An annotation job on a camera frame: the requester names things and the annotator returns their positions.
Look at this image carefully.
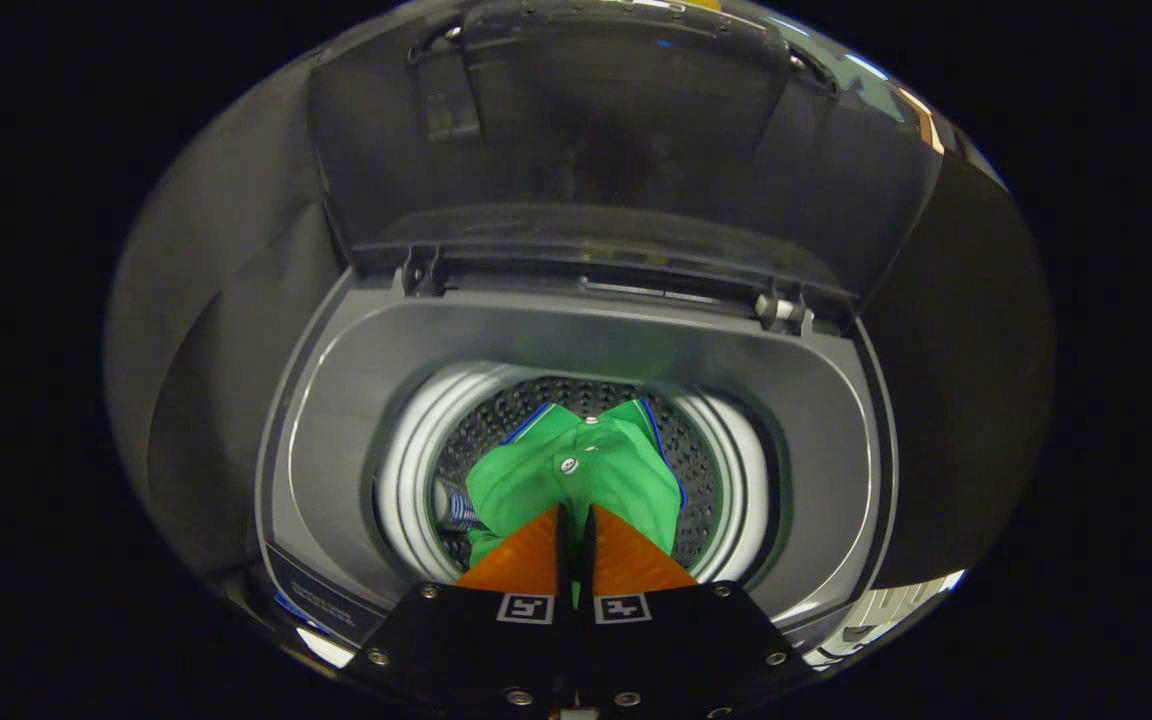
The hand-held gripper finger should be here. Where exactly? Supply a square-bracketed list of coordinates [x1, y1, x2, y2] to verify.
[341, 503, 577, 720]
[576, 503, 822, 720]

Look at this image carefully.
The green polo shirt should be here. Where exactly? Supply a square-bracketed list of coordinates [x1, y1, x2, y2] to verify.
[464, 398, 687, 606]

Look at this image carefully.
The blue striped garment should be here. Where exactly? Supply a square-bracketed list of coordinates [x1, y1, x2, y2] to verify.
[433, 478, 489, 533]

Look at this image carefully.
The grey washing machine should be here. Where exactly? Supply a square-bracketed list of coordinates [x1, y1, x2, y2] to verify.
[254, 262, 902, 673]

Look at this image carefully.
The dark washing machine lid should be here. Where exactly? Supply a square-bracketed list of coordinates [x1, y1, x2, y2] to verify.
[306, 0, 947, 313]

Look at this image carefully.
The black backdrop cloth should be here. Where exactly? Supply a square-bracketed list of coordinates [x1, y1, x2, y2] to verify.
[104, 50, 357, 601]

